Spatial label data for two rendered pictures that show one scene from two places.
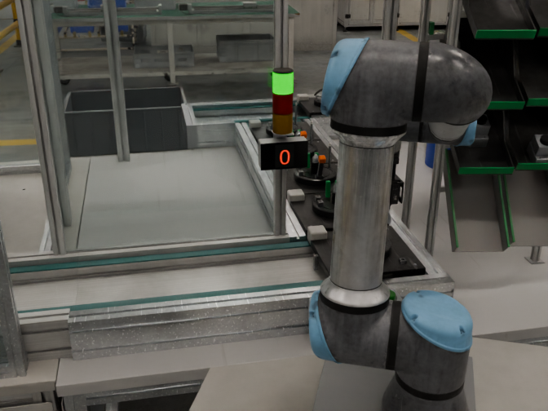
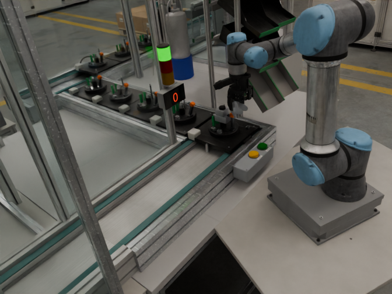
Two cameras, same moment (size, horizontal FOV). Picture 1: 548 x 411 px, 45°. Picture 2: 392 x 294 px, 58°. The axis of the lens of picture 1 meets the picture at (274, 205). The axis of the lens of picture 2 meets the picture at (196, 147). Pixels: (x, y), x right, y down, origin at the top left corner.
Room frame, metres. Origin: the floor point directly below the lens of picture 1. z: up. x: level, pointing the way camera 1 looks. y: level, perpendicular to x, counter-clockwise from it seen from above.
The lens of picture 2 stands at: (0.45, 0.68, 1.82)
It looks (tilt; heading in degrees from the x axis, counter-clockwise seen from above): 34 degrees down; 325
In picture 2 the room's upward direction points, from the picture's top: 7 degrees counter-clockwise
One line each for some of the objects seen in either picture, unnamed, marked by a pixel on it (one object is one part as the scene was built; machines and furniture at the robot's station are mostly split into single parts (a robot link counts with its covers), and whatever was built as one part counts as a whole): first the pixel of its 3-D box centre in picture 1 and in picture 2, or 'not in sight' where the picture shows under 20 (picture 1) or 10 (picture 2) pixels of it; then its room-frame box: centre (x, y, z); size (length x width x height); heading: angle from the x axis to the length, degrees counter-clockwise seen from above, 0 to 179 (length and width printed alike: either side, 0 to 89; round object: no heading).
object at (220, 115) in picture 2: not in sight; (220, 112); (1.52, -0.23, 1.06); 0.08 x 0.04 x 0.07; 13
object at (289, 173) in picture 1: (315, 165); not in sight; (2.00, -0.13, 1.01); 0.24 x 0.24 x 0.13; 11
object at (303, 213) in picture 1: (336, 195); (181, 109); (1.76, -0.18, 1.01); 0.24 x 0.24 x 0.13; 11
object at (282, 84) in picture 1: (282, 81); (164, 52); (1.59, -0.02, 1.38); 0.05 x 0.05 x 0.05
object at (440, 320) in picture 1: (430, 338); (349, 150); (0.92, -0.26, 1.12); 0.13 x 0.12 x 0.14; 77
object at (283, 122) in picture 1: (282, 121); (167, 77); (1.59, -0.02, 1.28); 0.05 x 0.05 x 0.05
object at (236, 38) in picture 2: not in sight; (237, 48); (1.42, -0.25, 1.37); 0.09 x 0.08 x 0.11; 167
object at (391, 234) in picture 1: (363, 252); (223, 132); (1.51, -0.23, 0.96); 0.24 x 0.24 x 0.02; 11
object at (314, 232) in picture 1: (316, 235); (194, 134); (1.58, -0.12, 0.97); 0.05 x 0.05 x 0.04; 11
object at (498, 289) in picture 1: (318, 219); (160, 128); (1.94, -0.14, 0.84); 1.50 x 1.41 x 0.03; 101
